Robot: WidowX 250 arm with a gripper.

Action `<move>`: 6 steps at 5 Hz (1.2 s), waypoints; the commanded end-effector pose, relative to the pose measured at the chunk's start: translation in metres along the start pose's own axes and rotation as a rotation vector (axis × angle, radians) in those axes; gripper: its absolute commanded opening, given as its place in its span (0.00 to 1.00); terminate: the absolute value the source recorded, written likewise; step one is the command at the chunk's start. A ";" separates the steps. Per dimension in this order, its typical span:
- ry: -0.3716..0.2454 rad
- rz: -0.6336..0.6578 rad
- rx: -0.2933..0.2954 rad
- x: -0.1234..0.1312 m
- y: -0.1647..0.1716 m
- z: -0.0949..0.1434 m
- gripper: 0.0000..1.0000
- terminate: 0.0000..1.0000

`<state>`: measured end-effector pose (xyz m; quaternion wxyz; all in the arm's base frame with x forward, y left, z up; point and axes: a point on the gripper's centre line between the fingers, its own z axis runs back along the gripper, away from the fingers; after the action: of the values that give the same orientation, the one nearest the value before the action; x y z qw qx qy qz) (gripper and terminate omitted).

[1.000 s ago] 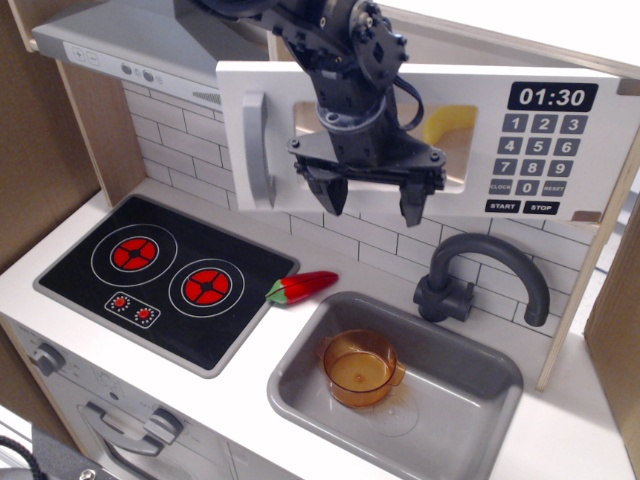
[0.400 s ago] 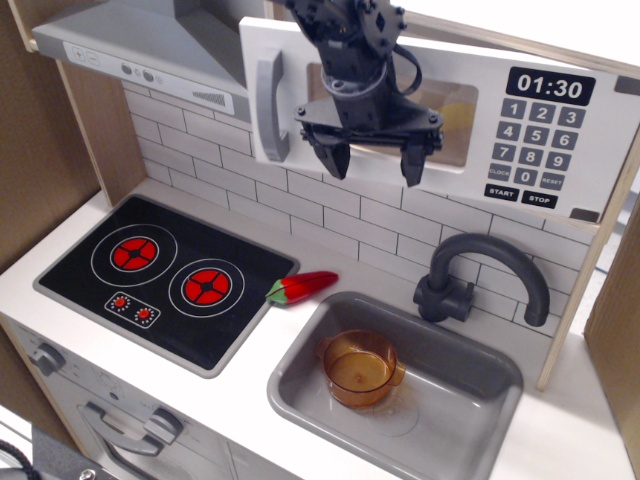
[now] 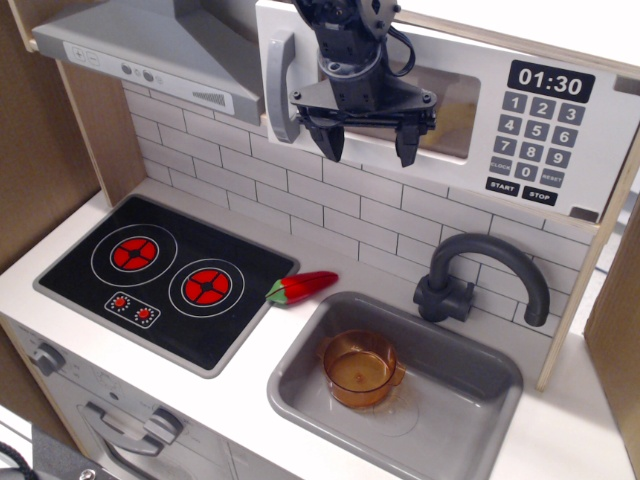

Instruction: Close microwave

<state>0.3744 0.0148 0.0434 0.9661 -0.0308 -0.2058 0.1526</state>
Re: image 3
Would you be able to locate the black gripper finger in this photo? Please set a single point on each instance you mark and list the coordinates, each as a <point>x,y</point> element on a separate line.
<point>407,143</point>
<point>329,139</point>

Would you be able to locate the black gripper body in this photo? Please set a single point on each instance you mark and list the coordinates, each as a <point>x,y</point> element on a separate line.
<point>366,95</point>

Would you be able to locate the white toy microwave door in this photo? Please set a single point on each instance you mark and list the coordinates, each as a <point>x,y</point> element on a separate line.
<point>549,134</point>

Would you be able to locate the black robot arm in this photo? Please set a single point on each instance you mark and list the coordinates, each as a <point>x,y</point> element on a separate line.
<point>363,58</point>

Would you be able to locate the yellow toy banana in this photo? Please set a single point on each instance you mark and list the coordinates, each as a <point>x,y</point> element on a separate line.
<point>455,116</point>

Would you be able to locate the red toy chili pepper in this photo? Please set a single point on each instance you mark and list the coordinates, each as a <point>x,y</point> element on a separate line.
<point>295,288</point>

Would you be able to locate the grey toy range hood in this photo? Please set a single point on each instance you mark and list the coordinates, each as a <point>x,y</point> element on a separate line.
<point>177,48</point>

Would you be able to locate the dark grey toy faucet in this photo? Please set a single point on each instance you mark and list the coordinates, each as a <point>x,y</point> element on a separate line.
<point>441,295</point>

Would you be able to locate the black toy stove top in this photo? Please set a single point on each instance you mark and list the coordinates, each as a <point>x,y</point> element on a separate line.
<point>183,289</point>

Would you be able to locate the orange transparent plastic pot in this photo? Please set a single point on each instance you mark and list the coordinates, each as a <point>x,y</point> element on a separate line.
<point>361,367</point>

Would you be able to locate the grey toy sink basin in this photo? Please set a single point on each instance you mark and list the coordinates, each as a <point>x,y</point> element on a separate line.
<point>447,418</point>

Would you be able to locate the brown cardboard box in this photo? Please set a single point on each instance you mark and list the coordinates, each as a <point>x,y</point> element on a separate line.
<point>612,338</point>

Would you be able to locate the grey oven knob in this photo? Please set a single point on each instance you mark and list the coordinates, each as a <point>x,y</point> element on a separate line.
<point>47,359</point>

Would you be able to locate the wooden toy kitchen frame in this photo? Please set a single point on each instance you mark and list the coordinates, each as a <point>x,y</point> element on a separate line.
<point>84,139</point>

